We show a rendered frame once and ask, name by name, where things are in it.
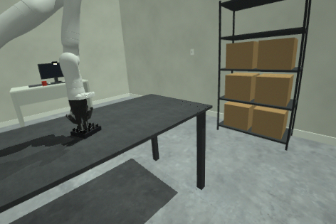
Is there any black square box with knobs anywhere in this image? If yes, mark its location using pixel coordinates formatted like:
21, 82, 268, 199
70, 122, 101, 139

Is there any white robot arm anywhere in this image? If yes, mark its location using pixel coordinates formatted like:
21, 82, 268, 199
0, 0, 95, 100

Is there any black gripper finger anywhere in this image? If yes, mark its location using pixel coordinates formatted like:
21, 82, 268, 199
66, 110, 84, 131
82, 107, 93, 129

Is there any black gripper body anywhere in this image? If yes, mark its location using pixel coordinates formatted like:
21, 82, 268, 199
69, 99, 88, 117

